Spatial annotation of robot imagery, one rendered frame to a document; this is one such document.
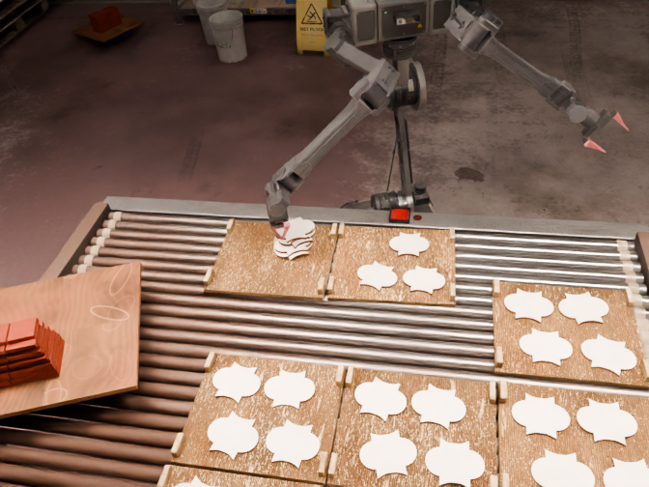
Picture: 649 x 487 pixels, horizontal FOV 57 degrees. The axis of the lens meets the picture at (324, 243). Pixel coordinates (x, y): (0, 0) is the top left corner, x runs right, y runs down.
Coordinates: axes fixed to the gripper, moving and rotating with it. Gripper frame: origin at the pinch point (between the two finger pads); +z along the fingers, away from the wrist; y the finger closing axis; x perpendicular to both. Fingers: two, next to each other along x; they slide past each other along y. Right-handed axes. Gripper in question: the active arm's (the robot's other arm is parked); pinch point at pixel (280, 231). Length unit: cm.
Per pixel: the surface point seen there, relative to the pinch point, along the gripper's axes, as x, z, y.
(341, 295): 15.0, 6.5, 29.6
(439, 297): 45, 6, 39
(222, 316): -24.0, 9.0, 26.2
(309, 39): 66, 82, -344
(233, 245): -17.5, 6.5, -4.4
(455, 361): 42, 8, 62
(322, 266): 11.5, 6.4, 14.8
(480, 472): 35, 6, 97
